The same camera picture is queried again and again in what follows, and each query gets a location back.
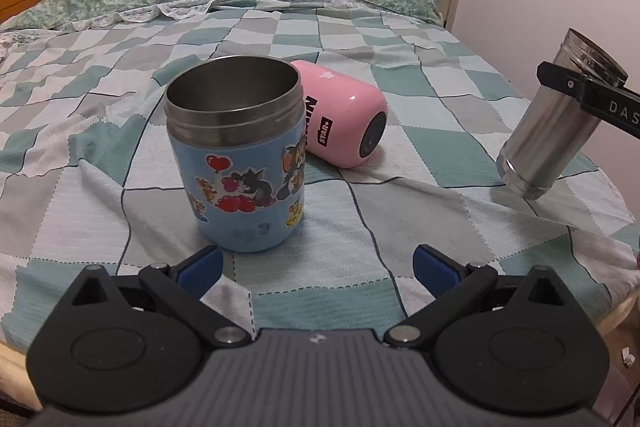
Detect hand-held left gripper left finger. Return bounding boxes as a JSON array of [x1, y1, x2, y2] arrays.
[[65, 245, 252, 351]]

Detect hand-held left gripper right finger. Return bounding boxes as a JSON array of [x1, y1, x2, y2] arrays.
[[383, 244, 572, 351]]

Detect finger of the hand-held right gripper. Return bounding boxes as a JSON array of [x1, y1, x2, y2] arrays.
[[537, 61, 587, 106]]

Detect stainless steel cup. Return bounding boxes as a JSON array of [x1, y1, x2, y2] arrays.
[[496, 28, 629, 200]]

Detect blue cartoon sticker cup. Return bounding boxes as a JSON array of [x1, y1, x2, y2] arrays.
[[165, 55, 307, 253]]

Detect pink cup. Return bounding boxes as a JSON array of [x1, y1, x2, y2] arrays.
[[290, 59, 389, 169]]

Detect checkered bed blanket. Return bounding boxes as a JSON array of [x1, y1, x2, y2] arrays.
[[0, 0, 640, 358]]

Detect white lace cloth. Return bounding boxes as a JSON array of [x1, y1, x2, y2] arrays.
[[117, 0, 212, 26]]

